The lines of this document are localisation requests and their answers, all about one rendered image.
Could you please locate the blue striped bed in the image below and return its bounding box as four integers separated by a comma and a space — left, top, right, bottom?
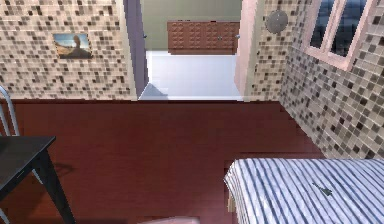
223, 157, 384, 224

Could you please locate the brown wooden sideboard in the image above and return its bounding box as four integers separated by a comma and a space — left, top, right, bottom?
166, 20, 241, 56

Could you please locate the pink room door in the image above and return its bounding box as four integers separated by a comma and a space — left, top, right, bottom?
233, 0, 258, 98

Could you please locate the purple room door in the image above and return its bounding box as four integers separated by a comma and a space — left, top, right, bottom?
123, 0, 150, 99

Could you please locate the pink cloth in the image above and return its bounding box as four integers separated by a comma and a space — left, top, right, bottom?
137, 216, 201, 224

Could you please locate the framed landscape picture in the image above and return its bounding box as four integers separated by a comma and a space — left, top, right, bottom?
52, 32, 94, 60

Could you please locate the small dark key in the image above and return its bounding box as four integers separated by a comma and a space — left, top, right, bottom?
311, 181, 334, 197

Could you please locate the pink framed window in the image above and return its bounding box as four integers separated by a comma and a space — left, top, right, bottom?
301, 0, 379, 72

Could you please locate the black table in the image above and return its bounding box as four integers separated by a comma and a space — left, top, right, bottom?
0, 135, 77, 224

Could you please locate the grey metal chair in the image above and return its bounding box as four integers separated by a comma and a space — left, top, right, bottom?
0, 85, 44, 224

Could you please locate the round grey wall disc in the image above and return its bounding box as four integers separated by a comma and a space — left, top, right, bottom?
265, 9, 289, 35

